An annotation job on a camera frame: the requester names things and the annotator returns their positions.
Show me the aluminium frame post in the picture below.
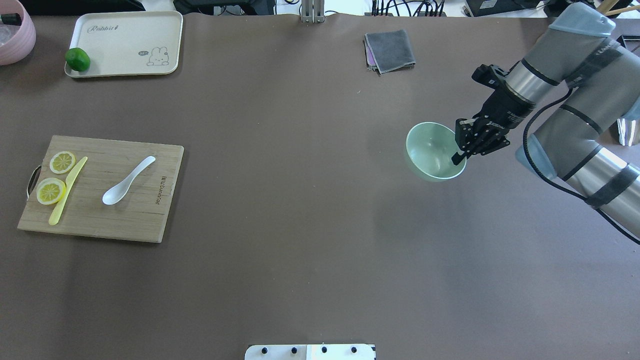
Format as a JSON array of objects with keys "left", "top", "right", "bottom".
[{"left": 300, "top": 0, "right": 326, "bottom": 24}]

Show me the white pedestal column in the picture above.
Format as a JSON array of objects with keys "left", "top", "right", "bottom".
[{"left": 244, "top": 343, "right": 377, "bottom": 360}]

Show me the grey folded cloth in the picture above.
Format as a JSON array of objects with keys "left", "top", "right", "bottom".
[{"left": 363, "top": 29, "right": 416, "bottom": 75}]

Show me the wooden cutting board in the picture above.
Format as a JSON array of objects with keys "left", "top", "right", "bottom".
[{"left": 17, "top": 135, "right": 185, "bottom": 243}]

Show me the cream rabbit tray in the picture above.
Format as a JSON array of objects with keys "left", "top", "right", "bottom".
[{"left": 64, "top": 10, "right": 183, "bottom": 78}]

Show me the yellow plastic knife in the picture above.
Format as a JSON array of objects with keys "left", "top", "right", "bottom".
[{"left": 48, "top": 156, "right": 89, "bottom": 226}]

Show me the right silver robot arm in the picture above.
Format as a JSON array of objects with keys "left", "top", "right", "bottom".
[{"left": 451, "top": 2, "right": 640, "bottom": 243}]

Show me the light green bowl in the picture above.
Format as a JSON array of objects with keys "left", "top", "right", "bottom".
[{"left": 404, "top": 121, "right": 466, "bottom": 182}]

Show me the pink bowl with ice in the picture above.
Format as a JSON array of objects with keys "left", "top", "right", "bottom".
[{"left": 0, "top": 0, "right": 36, "bottom": 66}]

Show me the green lime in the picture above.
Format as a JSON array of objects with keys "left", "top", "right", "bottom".
[{"left": 64, "top": 47, "right": 91, "bottom": 72}]

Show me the white ceramic spoon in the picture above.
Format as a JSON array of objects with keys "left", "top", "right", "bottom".
[{"left": 102, "top": 156, "right": 156, "bottom": 206}]

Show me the lemon slice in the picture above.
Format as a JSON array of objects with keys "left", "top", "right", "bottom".
[
  {"left": 35, "top": 177, "right": 67, "bottom": 206},
  {"left": 49, "top": 150, "right": 77, "bottom": 174}
]

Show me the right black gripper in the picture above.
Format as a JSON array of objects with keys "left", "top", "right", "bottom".
[{"left": 451, "top": 88, "right": 536, "bottom": 166}]

